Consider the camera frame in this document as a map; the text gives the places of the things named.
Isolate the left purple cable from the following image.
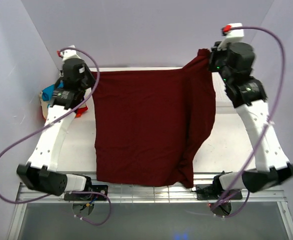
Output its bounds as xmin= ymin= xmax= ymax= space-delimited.
xmin=0 ymin=46 xmax=112 ymax=226

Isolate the blue folded t shirt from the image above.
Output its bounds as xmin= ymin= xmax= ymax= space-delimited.
xmin=41 ymin=84 xmax=55 ymax=102

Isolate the dark red t shirt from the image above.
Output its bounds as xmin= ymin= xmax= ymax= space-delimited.
xmin=92 ymin=49 xmax=216 ymax=188

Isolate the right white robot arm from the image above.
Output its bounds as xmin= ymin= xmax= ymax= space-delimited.
xmin=209 ymin=41 xmax=293 ymax=199

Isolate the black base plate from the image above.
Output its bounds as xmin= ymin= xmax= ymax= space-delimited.
xmin=63 ymin=184 xmax=109 ymax=202
xmin=190 ymin=184 xmax=243 ymax=200

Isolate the purple cable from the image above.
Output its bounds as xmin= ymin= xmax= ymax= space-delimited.
xmin=202 ymin=26 xmax=287 ymax=219
xmin=0 ymin=46 xmax=112 ymax=226

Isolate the white plastic basket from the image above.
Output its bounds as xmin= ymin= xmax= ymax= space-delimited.
xmin=212 ymin=72 xmax=233 ymax=108

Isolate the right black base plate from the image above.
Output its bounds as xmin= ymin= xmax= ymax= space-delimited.
xmin=190 ymin=184 xmax=243 ymax=200

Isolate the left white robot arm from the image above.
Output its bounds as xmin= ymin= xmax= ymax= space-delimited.
xmin=16 ymin=55 xmax=95 ymax=200

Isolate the red-orange folded t shirt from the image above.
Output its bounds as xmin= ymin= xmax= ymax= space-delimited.
xmin=75 ymin=104 xmax=88 ymax=118

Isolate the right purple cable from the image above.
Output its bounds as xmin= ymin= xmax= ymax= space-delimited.
xmin=202 ymin=26 xmax=287 ymax=219

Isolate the beige folded t shirt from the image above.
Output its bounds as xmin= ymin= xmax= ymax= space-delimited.
xmin=38 ymin=91 xmax=50 ymax=120

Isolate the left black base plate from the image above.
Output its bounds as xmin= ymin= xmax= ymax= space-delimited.
xmin=63 ymin=184 xmax=109 ymax=202

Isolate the aluminium rail frame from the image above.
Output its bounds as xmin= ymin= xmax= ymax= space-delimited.
xmin=10 ymin=69 xmax=293 ymax=240

